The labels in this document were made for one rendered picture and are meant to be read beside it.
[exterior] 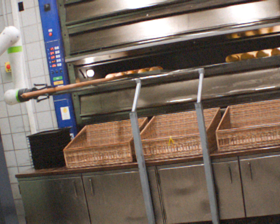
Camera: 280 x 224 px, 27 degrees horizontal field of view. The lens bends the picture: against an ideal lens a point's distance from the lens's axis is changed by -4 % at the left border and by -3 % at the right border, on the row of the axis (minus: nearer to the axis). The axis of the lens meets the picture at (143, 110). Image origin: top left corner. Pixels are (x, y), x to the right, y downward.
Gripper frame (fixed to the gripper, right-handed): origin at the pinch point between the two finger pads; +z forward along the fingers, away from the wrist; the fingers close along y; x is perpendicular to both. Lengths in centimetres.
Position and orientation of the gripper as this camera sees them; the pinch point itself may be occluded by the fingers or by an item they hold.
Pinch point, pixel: (52, 90)
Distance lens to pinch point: 403.9
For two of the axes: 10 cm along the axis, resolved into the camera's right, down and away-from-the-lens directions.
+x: -3.5, 1.2, -9.3
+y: 1.6, 9.8, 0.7
